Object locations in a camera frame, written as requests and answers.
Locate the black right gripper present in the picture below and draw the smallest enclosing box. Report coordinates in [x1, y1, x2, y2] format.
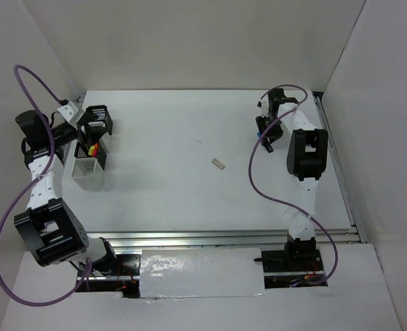
[256, 114, 284, 145]

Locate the blue cap black highlighter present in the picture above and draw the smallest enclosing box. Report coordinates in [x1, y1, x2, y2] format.
[257, 132, 274, 153]

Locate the yellow cap black highlighter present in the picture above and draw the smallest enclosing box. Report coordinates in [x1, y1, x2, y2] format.
[92, 143, 99, 157]

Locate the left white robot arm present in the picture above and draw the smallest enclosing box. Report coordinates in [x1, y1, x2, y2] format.
[14, 103, 119, 276]

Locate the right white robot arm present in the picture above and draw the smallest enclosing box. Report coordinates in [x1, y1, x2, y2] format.
[255, 85, 328, 270]

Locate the far black mesh container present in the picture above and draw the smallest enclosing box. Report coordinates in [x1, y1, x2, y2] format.
[86, 105, 113, 135]

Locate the black mesh container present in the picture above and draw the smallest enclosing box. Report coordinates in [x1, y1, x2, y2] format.
[74, 139, 108, 170]
[86, 105, 113, 135]

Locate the near black mesh container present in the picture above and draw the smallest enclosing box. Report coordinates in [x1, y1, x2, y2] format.
[74, 139, 108, 170]

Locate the near white mesh container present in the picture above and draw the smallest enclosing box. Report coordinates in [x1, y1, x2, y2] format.
[71, 158, 104, 190]

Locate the white eraser block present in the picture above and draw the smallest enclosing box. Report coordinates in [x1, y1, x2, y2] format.
[212, 159, 226, 170]

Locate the white foil cover plate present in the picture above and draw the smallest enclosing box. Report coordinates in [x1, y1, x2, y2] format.
[139, 248, 266, 299]

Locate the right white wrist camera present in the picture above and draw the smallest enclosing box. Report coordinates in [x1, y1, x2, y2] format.
[257, 97, 269, 117]

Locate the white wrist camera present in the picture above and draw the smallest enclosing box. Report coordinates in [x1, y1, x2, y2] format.
[257, 97, 269, 117]
[57, 101, 83, 125]

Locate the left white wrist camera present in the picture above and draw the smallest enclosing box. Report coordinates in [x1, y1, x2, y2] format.
[57, 101, 83, 125]

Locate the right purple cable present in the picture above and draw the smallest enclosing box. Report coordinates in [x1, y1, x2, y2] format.
[248, 84, 339, 285]

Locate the purple cable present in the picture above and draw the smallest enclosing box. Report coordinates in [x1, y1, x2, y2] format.
[248, 84, 339, 285]
[0, 65, 93, 307]

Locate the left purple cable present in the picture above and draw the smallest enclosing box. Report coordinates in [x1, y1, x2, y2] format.
[0, 65, 93, 307]

